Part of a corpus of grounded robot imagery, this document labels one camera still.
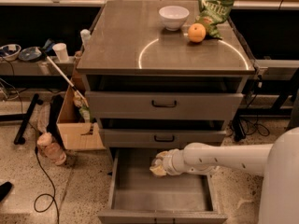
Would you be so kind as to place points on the top grey drawer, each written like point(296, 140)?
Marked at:
point(162, 105)

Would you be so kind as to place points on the middle grey drawer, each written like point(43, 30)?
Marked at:
point(158, 138)

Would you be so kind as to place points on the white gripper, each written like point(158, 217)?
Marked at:
point(172, 162)

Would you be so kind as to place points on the blue plate on shelf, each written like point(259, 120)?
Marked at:
point(31, 54)

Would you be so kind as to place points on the green chip bag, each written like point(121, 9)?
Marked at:
point(212, 13)

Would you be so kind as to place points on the white bowl on shelf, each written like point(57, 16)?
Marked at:
point(10, 52)

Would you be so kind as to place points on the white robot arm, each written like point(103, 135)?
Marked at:
point(276, 163)

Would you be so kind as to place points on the white paper cup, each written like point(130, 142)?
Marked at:
point(60, 50)

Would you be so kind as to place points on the white ceramic bowl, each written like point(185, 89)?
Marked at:
point(173, 17)

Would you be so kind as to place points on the black stand leg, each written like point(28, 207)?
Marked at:
point(19, 139)

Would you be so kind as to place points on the grey metal drawer cabinet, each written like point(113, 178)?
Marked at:
point(131, 51)

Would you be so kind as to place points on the clear plastic water bottle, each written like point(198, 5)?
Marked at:
point(156, 163)

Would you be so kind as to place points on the cardboard box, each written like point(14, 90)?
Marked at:
point(76, 133)

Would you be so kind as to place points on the open bottom grey drawer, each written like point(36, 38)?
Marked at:
point(136, 196)

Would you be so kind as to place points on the white bottle beside cabinet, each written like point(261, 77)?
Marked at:
point(85, 37)

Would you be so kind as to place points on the white stick with black handle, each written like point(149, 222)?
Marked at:
point(70, 83)

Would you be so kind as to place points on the orange fruit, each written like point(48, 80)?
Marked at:
point(197, 33)

